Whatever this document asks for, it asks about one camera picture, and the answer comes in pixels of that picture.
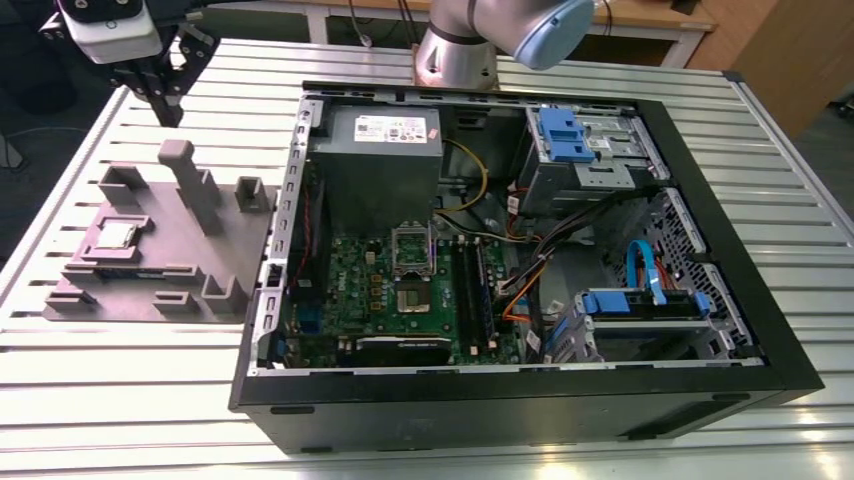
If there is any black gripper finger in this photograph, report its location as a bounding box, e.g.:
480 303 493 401
108 57 169 129
157 22 220 129

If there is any silver topped CPU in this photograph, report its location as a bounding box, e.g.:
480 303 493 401
92 222 142 250

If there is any CPU socket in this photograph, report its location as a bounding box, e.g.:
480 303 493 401
392 278 438 314

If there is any grey plastic parts rack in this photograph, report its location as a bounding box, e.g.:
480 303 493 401
39 139 281 325

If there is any grey power supply unit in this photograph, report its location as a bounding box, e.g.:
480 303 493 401
309 104 445 236

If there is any green motherboard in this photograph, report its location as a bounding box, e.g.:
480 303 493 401
276 234 528 369

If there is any large blue drive latch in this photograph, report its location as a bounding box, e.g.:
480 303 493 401
539 107 589 145

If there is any small blue drive latch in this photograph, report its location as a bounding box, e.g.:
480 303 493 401
549 139 596 164

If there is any black RAM slot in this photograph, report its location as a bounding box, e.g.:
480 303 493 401
452 238 482 354
469 238 500 351

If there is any grey metal drive cage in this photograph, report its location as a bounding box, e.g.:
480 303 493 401
516 102 672 216

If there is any black graphics card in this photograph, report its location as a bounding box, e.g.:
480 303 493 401
342 333 454 369

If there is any hard disk in blue carrier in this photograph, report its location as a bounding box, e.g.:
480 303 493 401
573 289 712 321

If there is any black open PC case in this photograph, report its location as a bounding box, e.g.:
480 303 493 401
228 79 827 455

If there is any grey metal disk bay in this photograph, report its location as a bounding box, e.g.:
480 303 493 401
545 289 761 364

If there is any wooden cabinet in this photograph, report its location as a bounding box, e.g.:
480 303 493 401
685 0 854 141

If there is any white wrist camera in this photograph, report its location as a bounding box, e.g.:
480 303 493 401
55 0 166 65

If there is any red black twisted wire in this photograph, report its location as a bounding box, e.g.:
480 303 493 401
292 187 321 291

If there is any yellow wire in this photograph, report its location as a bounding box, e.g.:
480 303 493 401
436 138 492 214

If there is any black sleeved wire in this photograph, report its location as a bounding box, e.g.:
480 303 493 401
502 192 655 289

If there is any wooden desk white frame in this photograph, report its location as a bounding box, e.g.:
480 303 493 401
292 0 720 69

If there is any orange wire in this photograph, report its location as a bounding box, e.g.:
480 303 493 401
498 264 555 326

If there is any blue flat wire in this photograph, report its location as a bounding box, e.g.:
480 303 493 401
625 240 668 306

